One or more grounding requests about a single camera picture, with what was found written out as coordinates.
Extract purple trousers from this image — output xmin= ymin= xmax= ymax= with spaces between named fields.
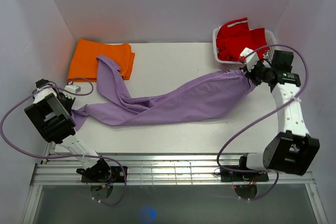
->
xmin=72 ymin=56 xmax=255 ymax=129

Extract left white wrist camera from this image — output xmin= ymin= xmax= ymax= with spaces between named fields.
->
xmin=65 ymin=84 xmax=81 ymax=94

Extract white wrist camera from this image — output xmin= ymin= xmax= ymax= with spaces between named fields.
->
xmin=239 ymin=47 xmax=259 ymax=72
xmin=65 ymin=84 xmax=81 ymax=94

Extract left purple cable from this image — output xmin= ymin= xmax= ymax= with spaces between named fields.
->
xmin=0 ymin=77 xmax=128 ymax=206

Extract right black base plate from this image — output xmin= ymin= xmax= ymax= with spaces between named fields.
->
xmin=219 ymin=165 xmax=269 ymax=183

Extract white plastic basket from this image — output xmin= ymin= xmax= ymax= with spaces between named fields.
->
xmin=212 ymin=27 xmax=277 ymax=70

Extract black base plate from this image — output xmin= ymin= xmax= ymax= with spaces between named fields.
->
xmin=80 ymin=166 xmax=128 ymax=184
xmin=219 ymin=165 xmax=269 ymax=183

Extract purple cable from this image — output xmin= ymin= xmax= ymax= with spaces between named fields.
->
xmin=0 ymin=77 xmax=128 ymax=206
xmin=216 ymin=44 xmax=308 ymax=200

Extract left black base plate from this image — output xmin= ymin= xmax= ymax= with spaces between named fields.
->
xmin=80 ymin=166 xmax=128 ymax=184

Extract red trousers in basket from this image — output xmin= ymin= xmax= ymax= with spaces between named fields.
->
xmin=216 ymin=17 xmax=267 ymax=62

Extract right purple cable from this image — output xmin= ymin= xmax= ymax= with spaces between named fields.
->
xmin=216 ymin=44 xmax=308 ymax=200

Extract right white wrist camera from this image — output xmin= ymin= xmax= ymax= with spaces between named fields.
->
xmin=239 ymin=47 xmax=259 ymax=72

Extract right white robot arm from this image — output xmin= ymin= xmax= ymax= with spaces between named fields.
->
xmin=237 ymin=48 xmax=320 ymax=180

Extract folded orange trousers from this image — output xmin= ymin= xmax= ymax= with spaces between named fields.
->
xmin=67 ymin=39 xmax=135 ymax=82

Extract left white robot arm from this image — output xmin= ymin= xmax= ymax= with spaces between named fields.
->
xmin=25 ymin=79 xmax=112 ymax=183

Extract aluminium rail frame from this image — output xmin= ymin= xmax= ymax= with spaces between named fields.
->
xmin=30 ymin=113 xmax=316 ymax=187

